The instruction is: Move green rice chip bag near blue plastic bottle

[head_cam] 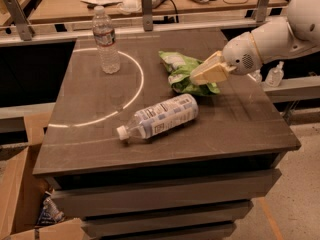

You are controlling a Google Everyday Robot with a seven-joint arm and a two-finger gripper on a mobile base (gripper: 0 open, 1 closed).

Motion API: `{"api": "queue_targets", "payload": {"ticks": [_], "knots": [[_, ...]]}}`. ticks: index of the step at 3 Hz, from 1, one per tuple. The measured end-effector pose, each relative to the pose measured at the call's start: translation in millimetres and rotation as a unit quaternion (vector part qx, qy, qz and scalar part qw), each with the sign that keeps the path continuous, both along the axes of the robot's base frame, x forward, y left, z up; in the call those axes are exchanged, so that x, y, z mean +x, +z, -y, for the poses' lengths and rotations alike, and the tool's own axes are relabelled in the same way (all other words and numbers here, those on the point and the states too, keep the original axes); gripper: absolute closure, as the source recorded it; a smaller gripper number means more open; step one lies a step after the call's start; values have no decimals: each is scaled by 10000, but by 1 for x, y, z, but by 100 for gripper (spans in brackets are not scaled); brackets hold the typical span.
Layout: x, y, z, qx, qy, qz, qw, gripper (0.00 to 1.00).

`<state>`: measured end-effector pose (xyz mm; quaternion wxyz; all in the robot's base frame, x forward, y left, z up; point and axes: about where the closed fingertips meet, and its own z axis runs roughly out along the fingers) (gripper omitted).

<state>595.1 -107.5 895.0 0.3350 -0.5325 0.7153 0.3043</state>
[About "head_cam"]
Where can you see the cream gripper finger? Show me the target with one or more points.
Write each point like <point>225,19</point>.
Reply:
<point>215,58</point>
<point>211,73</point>

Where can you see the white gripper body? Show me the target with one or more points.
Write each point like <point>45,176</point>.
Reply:
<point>239,55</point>

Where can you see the green rice chip bag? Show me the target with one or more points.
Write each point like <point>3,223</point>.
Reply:
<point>179,68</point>

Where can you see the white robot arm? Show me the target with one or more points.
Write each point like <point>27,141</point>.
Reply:
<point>297,34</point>

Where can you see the small sanitizer bottle left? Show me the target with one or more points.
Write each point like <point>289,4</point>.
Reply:
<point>257,76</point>

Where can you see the small sanitizer bottle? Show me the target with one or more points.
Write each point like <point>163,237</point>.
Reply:
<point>257,76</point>
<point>275,75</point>

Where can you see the small sanitizer bottle right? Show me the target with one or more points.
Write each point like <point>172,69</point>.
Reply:
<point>275,75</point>

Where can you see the blue label plastic bottle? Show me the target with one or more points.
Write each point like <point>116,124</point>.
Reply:
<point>159,118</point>

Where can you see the clear upright water bottle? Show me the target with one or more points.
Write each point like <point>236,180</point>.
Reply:
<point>105,38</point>

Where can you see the snack bag in box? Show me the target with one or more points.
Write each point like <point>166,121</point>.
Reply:
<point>49,212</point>

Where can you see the grey drawer cabinet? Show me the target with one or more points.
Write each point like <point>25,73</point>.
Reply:
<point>190,183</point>

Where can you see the cardboard box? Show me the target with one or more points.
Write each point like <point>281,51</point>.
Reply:
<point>21,193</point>

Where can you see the metal rail frame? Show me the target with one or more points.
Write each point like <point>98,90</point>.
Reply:
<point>25,34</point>

